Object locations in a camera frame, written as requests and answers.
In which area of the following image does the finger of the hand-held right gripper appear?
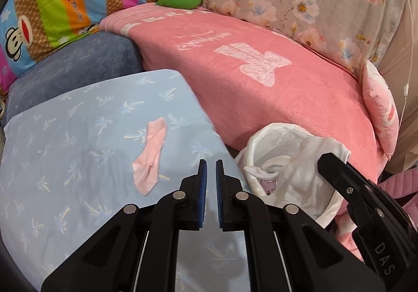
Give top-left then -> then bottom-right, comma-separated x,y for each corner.
317,152 -> 382,217

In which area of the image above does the pink blanket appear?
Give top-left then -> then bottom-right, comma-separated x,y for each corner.
100,2 -> 397,260

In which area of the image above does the pink printed pillow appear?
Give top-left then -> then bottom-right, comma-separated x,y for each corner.
362,60 -> 400,160

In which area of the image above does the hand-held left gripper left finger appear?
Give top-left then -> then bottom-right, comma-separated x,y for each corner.
41,159 -> 208,292

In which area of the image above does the striped monkey print sheet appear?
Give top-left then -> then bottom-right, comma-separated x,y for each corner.
0,0 -> 173,97

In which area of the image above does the pale purple wrapper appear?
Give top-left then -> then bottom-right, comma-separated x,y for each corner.
259,179 -> 280,195

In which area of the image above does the blue velvet cushion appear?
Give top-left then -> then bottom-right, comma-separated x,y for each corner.
5,32 -> 144,129

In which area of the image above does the pink sock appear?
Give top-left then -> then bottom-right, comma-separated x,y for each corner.
131,117 -> 169,196

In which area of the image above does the white plastic bag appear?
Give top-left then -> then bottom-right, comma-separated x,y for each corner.
234,122 -> 352,230

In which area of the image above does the pink ribbed fabric item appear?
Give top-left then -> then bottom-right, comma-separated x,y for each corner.
379,168 -> 418,201

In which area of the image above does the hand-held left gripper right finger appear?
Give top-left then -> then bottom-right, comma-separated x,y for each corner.
216,159 -> 387,292

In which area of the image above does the light blue palm print cloth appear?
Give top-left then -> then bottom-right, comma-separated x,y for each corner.
0,69 -> 252,292

